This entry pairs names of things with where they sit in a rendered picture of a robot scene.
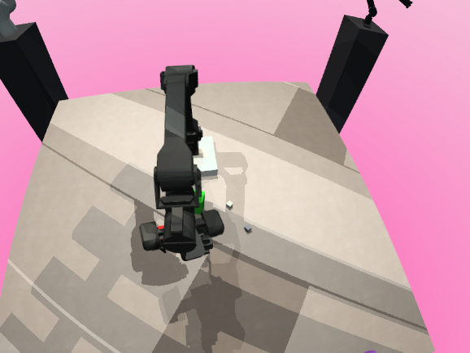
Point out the green block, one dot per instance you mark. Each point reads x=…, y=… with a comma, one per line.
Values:
x=201, y=200
x=198, y=210

